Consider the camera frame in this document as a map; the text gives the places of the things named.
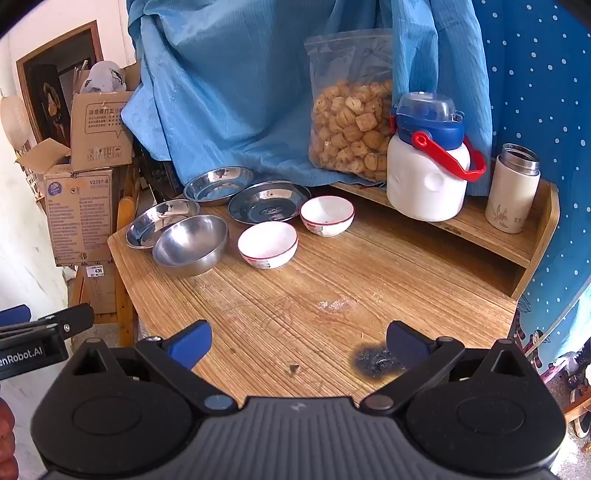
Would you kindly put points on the small labelled cardboard box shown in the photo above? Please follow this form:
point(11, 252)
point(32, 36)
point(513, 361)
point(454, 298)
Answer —
point(99, 288)

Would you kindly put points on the white thermos cup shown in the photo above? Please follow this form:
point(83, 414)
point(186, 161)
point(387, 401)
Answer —
point(510, 203)

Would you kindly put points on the open brown cardboard box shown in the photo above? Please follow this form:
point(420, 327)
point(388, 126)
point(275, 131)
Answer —
point(99, 134)

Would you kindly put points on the white jug blue lid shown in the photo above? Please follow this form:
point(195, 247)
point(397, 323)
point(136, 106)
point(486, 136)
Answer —
point(425, 184)

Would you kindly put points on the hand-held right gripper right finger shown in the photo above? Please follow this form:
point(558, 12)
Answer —
point(406, 344)

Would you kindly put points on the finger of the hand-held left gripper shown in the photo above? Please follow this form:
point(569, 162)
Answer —
point(69, 318)
point(14, 315)

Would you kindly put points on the blue dotted printed curtain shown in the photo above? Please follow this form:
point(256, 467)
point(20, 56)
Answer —
point(545, 92)

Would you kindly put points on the white ceramic bowl red rim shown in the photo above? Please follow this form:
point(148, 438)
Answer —
point(268, 240)
point(325, 212)

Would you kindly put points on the wooden desk shelf riser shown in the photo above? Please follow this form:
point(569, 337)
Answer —
point(485, 230)

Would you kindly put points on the white cap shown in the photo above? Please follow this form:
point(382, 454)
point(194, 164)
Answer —
point(101, 76)

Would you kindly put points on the framed dark picture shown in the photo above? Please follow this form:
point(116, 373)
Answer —
point(46, 92)

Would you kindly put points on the person's left hand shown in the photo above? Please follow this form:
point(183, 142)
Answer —
point(5, 424)

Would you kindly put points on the cardboard box blue print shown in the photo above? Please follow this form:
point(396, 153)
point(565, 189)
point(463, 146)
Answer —
point(78, 217)

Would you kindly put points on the stainless steel bowl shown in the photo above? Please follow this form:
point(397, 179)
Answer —
point(189, 244)

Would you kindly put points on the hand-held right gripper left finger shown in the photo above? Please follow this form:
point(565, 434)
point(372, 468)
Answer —
point(191, 344)

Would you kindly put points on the clear bag of biscuits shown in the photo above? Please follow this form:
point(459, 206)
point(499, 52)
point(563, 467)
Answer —
point(351, 124)

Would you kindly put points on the light blue striped cloth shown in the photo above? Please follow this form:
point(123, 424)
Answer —
point(231, 92)

